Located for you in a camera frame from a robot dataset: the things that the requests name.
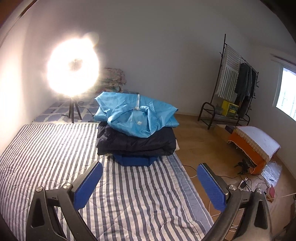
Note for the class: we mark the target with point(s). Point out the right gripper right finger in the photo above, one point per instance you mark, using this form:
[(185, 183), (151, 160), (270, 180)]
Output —
[(255, 223)]

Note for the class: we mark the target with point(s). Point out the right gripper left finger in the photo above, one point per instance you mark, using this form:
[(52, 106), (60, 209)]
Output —
[(43, 222)]

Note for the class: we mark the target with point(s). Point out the light blue zip garment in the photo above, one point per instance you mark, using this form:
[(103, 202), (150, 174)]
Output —
[(134, 114)]

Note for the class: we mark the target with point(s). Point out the black clothes rack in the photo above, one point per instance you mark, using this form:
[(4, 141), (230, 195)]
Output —
[(211, 111)]

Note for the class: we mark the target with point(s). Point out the dark clothes on rack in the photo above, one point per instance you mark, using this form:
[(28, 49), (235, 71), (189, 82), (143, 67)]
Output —
[(245, 88)]

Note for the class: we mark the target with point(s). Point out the orange covered stool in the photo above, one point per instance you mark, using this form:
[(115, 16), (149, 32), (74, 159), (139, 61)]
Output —
[(256, 144)]

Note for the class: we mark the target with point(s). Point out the blue white striped quilt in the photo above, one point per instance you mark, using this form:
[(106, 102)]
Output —
[(158, 202)]

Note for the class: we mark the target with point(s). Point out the royal blue folded garment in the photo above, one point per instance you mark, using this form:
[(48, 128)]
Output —
[(138, 161)]

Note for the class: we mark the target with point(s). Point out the cream folded garment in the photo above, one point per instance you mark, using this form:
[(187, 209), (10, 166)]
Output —
[(177, 146)]

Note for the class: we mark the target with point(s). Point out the blue patchwork bed sheet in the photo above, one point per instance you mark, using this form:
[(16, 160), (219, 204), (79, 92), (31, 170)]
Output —
[(58, 112)]

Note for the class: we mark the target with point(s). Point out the black light tripod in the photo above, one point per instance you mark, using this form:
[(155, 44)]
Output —
[(73, 105)]

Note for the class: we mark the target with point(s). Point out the yellow box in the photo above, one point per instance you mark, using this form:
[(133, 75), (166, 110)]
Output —
[(229, 109)]

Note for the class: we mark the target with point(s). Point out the window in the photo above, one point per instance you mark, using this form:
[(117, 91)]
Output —
[(285, 91)]

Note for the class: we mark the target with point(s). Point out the striped cloth on rack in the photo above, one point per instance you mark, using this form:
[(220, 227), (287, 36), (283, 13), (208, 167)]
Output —
[(228, 74)]

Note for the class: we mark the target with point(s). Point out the folded floral blanket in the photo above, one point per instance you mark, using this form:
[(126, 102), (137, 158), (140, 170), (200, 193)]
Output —
[(112, 79)]

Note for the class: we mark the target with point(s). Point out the ring light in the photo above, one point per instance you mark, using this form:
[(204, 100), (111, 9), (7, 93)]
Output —
[(73, 66)]

